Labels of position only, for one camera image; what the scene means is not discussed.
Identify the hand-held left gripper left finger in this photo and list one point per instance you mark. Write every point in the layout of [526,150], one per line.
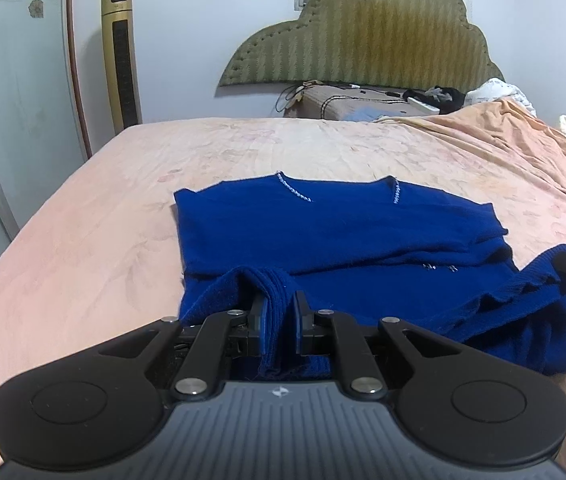
[263,327]

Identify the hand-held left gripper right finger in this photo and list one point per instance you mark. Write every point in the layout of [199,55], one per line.
[297,327]

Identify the blue beaded sweater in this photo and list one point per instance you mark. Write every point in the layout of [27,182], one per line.
[343,232]

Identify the dark clothes pile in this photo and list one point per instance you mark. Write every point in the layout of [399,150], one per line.
[443,97]

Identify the brown pillow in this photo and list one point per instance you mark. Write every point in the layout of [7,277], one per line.
[343,105]

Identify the olive green padded headboard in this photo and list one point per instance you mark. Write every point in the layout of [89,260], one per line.
[363,35]

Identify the gold tower fan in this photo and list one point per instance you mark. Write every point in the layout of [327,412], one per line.
[123,60]

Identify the white flowered wardrobe door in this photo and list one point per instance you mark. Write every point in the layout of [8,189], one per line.
[13,85]

